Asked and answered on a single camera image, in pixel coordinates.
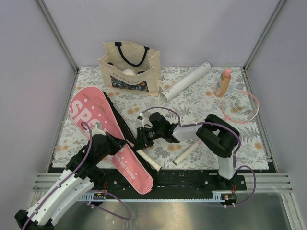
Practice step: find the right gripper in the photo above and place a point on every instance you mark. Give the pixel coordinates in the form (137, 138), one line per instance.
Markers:
(140, 142)

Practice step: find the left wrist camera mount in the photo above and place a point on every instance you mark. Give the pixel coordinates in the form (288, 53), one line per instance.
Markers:
(97, 129)

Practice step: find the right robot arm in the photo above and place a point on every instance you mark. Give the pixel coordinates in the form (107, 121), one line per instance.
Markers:
(220, 137)

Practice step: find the white item inside bag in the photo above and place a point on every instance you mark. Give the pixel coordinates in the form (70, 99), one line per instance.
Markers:
(129, 72)

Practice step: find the peach lotion bottle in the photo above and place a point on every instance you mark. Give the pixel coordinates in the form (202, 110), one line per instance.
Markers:
(223, 83)

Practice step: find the white shuttlecock tube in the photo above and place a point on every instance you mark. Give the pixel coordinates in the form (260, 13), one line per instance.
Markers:
(185, 82)

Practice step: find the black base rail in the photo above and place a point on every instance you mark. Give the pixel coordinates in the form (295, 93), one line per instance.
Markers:
(172, 185)

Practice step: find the floral tablecloth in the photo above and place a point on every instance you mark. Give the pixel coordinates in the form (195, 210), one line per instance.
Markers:
(130, 105)

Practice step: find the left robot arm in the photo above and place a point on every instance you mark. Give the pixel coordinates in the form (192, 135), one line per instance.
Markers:
(78, 178)

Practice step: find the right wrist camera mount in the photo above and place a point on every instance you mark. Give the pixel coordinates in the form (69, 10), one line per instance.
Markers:
(141, 118)

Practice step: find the pink racket cover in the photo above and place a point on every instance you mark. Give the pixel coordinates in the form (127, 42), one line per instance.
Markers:
(92, 105)

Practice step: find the beige canvas tote bag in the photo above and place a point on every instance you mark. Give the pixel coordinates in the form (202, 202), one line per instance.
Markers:
(131, 67)

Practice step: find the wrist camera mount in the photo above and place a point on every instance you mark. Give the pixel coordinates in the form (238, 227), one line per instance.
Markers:
(97, 129)
(141, 118)

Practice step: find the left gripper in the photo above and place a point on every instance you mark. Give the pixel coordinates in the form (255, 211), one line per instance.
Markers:
(117, 143)

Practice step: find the pink badminton racket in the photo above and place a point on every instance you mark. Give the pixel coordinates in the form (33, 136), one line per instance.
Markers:
(239, 109)
(151, 161)

